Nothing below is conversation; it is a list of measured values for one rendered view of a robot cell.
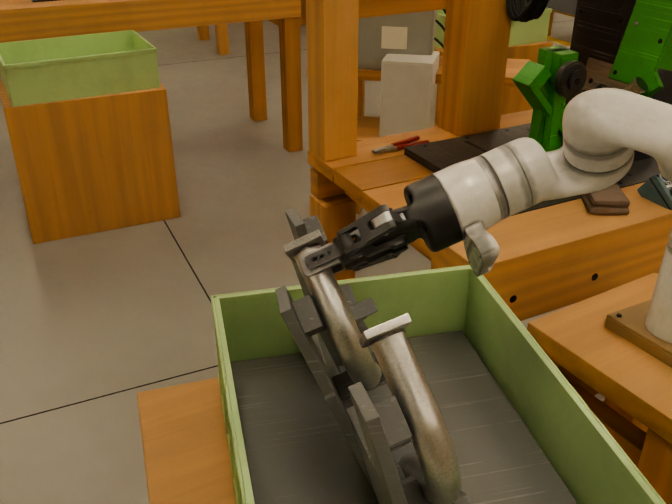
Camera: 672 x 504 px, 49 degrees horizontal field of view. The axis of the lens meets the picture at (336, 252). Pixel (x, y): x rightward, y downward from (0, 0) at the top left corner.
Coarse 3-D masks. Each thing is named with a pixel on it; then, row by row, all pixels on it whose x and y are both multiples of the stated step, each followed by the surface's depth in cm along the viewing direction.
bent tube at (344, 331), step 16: (304, 240) 74; (320, 240) 75; (288, 256) 76; (320, 272) 74; (320, 288) 74; (336, 288) 74; (320, 304) 74; (336, 304) 73; (336, 320) 73; (352, 320) 74; (336, 336) 74; (352, 336) 74; (352, 352) 74; (368, 352) 75; (352, 368) 75; (368, 368) 76; (368, 384) 77
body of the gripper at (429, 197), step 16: (432, 176) 74; (416, 192) 73; (432, 192) 73; (400, 208) 72; (416, 208) 72; (432, 208) 72; (448, 208) 72; (400, 224) 72; (416, 224) 73; (432, 224) 72; (448, 224) 72; (384, 240) 73; (432, 240) 73; (448, 240) 74
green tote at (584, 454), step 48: (288, 288) 111; (384, 288) 114; (432, 288) 116; (480, 288) 113; (240, 336) 112; (288, 336) 114; (480, 336) 115; (528, 336) 100; (528, 384) 100; (240, 432) 83; (576, 432) 88; (240, 480) 77; (576, 480) 90; (624, 480) 79
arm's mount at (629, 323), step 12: (648, 300) 125; (624, 312) 121; (636, 312) 121; (612, 324) 119; (624, 324) 117; (636, 324) 118; (624, 336) 118; (636, 336) 116; (648, 336) 115; (648, 348) 114; (660, 348) 112; (660, 360) 113
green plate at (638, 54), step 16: (640, 0) 164; (656, 0) 161; (640, 16) 164; (656, 16) 161; (640, 32) 164; (656, 32) 160; (624, 48) 168; (640, 48) 164; (656, 48) 160; (624, 64) 167; (640, 64) 164; (656, 64) 160; (624, 80) 167
